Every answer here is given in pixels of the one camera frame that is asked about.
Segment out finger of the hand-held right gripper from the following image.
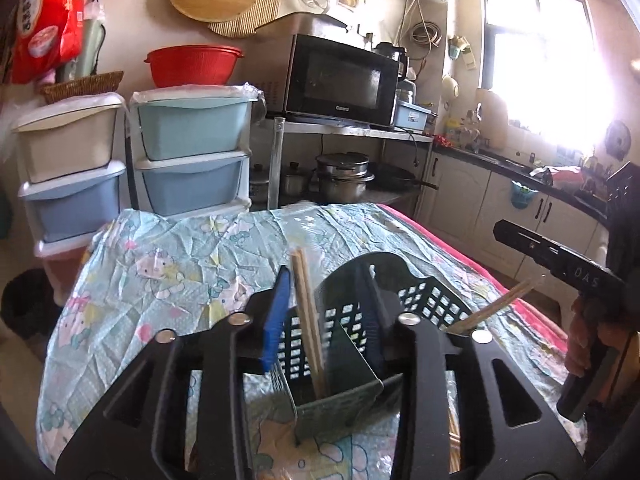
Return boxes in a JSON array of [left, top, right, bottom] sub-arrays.
[[493, 218, 567, 281]]

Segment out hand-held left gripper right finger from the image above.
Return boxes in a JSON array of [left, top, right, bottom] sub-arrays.
[[352, 261, 587, 480]]

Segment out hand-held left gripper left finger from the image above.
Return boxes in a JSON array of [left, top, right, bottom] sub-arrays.
[[55, 265, 294, 480]]

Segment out green plastic utensil basket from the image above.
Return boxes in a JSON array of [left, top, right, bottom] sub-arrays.
[[270, 254, 473, 448]]

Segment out person's right hand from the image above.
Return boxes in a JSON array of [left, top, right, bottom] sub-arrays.
[[565, 296, 633, 402]]

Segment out blue hanging pouch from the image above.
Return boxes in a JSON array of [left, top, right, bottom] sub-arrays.
[[509, 179, 539, 209]]

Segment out pink table cover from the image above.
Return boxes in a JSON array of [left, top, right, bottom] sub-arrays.
[[380, 203, 568, 333]]

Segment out white kitchen cabinets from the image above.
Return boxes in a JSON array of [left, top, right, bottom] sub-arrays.
[[415, 149, 609, 282]]

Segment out black kitchen counter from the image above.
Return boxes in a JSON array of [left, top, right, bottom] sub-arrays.
[[432, 142, 609, 222]]

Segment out printed cartoon tablecloth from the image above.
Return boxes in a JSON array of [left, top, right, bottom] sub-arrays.
[[37, 202, 588, 480]]

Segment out white jug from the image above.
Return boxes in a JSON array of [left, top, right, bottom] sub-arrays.
[[474, 88, 509, 149]]

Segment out small steel pot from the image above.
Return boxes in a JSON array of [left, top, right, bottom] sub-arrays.
[[282, 161, 311, 196]]

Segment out black frying pan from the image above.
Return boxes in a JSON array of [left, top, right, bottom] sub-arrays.
[[372, 164, 439, 191]]

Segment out steel pressure cooker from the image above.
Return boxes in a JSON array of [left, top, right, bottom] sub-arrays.
[[314, 152, 376, 204]]

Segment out blue plastic box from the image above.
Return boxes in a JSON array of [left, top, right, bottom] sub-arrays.
[[392, 99, 436, 129]]

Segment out window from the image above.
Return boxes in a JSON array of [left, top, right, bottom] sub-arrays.
[[479, 0, 615, 152]]

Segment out metal shelf rack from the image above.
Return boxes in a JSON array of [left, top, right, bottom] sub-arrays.
[[250, 116, 437, 212]]

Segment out teal plastic storage drawer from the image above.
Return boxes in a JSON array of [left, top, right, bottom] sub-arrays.
[[129, 87, 259, 162]]

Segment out pink plastic storage drawer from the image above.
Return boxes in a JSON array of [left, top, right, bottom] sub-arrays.
[[34, 237, 98, 307]]

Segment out black electric kettle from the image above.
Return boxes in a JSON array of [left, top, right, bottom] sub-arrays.
[[374, 41, 411, 84]]

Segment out black microwave oven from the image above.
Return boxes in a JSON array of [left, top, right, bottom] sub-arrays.
[[284, 33, 401, 129]]

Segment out black trash bin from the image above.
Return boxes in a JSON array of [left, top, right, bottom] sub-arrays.
[[0, 268, 54, 342]]

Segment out silver metal appliance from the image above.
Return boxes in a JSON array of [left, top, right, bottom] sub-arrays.
[[242, 12, 352, 112]]

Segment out red plastic basin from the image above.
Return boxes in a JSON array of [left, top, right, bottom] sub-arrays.
[[144, 44, 245, 89]]

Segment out white plastic storage drawer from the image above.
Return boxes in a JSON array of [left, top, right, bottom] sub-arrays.
[[12, 92, 126, 184]]

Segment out wicker basket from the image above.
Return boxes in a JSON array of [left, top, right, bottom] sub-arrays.
[[40, 70, 125, 106]]

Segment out red printed bag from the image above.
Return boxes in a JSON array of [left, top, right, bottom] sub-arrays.
[[10, 0, 92, 86]]

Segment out coiled white cable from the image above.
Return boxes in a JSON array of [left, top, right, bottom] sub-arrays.
[[410, 20, 444, 49]]

